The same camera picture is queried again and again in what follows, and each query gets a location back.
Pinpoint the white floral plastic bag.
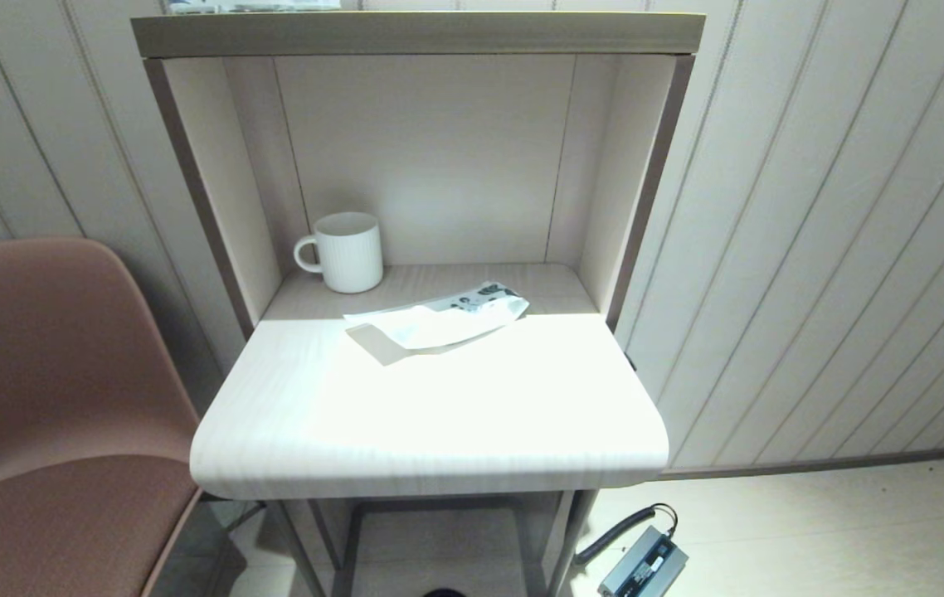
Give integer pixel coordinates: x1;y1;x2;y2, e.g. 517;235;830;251
343;282;531;351

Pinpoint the light wood shelf desk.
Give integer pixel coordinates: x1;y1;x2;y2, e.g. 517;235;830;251
130;10;707;597

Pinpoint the white ribbed mug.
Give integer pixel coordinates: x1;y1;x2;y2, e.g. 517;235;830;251
294;211;384;294

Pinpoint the grey power supply box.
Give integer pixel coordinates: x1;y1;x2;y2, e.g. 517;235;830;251
598;524;689;597

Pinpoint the pink brown chair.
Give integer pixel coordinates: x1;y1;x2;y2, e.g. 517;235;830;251
0;238;220;597

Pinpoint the black ribbed power cable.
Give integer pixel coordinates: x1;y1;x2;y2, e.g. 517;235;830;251
573;502;679;566

